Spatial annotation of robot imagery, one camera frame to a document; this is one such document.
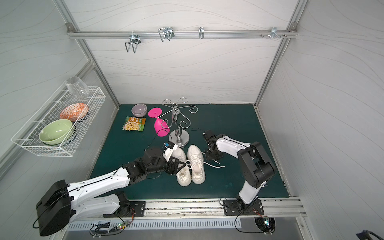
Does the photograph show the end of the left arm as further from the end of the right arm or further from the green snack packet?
the green snack packet

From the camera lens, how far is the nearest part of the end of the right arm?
685 millimetres

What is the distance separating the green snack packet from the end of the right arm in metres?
0.52

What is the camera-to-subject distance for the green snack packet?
3.49ft
